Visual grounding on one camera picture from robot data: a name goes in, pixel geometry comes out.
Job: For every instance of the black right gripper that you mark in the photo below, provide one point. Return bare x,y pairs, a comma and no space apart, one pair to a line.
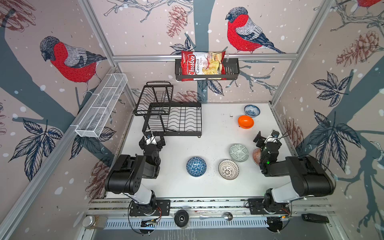
261,141

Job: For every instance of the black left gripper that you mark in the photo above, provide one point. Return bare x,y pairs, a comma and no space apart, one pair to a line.
160,143

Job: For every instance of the red orange patterned bowl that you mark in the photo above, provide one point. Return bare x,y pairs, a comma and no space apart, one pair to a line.
257,156

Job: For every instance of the black wire dish rack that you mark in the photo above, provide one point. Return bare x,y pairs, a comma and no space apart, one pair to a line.
165,117

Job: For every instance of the brown white patterned bowl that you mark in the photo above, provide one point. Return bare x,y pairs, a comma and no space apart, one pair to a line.
228,169

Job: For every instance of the blue triangle patterned bowl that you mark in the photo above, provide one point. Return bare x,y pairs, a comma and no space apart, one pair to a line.
196,167

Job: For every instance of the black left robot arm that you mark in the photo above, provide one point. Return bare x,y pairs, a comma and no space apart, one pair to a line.
125,178

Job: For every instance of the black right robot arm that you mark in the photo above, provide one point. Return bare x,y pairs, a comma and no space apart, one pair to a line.
307,177

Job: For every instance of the green patterned bowl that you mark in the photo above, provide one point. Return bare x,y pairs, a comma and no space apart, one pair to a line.
239,153

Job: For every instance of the orange plastic bowl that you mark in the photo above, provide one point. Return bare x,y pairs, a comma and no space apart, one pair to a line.
245,122

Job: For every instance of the blue floral white bowl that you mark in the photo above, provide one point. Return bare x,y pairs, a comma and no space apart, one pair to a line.
252,111

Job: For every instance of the black round tape roll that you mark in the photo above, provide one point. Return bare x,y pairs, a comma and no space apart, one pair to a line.
181,219

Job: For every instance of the metal spoon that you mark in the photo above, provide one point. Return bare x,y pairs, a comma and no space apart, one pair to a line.
226,216

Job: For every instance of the black remote device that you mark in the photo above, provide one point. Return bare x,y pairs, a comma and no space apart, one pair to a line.
315,218

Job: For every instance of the glass jar metal lid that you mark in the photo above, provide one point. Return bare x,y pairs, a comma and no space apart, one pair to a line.
95,222

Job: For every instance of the red cassava chips bag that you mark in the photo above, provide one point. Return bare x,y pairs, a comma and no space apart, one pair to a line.
202,63

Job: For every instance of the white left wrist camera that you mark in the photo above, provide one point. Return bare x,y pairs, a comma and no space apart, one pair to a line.
149,135

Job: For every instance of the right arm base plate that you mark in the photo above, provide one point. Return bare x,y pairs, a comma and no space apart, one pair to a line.
259,206

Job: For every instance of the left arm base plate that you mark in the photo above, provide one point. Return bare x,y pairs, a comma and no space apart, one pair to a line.
153,209

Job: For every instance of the white wire mesh basket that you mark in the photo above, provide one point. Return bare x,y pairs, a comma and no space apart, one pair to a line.
98,114

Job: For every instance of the dark wall shelf basket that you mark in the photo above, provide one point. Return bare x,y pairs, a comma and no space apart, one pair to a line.
228,69

